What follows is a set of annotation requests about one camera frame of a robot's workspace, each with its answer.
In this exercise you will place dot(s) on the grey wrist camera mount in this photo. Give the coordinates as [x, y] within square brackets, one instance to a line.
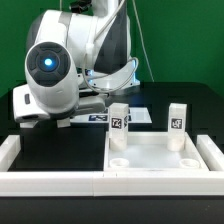
[90, 104]

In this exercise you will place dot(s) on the white marker sheet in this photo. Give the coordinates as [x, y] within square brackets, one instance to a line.
[137, 115]

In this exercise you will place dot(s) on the white U-shaped obstacle fence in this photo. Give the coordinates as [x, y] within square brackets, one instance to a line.
[184, 182]

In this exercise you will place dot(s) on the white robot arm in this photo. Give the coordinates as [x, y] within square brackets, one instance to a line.
[74, 60]

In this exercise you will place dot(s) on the white square tabletop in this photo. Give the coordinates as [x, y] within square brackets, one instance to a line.
[147, 151]

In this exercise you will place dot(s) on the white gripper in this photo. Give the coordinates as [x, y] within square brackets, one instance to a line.
[31, 105]

